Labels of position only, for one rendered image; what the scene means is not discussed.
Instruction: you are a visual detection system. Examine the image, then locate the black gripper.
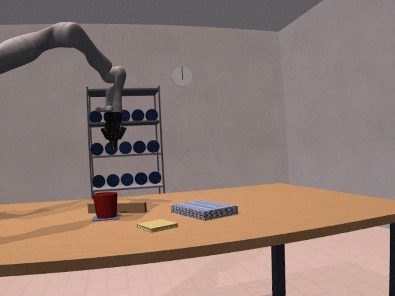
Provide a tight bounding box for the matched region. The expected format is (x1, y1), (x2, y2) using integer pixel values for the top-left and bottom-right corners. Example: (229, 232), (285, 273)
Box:
(101, 112), (127, 150)

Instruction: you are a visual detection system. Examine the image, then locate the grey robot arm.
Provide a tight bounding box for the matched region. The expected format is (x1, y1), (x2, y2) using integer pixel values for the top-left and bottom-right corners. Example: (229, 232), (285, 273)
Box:
(0, 22), (126, 113)

